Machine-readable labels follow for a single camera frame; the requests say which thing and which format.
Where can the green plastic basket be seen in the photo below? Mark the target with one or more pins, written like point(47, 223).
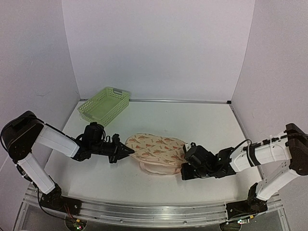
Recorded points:
point(104, 106)

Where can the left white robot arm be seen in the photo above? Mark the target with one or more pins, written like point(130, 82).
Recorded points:
point(20, 137)

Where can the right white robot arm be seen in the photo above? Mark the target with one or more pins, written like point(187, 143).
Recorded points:
point(289, 148)

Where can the pink bra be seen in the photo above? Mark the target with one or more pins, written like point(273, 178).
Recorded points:
point(160, 170)

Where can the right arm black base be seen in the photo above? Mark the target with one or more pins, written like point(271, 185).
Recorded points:
point(243, 209)

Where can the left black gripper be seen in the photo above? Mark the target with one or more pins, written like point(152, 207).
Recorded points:
point(125, 150)

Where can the aluminium front rail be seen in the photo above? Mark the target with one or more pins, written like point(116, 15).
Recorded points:
point(150, 216)

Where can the floral mesh laundry bag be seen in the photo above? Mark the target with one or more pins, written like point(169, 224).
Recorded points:
point(156, 150)

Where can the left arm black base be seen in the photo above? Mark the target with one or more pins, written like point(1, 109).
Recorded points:
point(57, 202)

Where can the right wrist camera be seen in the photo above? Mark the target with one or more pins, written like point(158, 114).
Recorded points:
point(189, 145)

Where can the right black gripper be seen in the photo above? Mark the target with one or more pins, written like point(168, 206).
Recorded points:
point(186, 175)

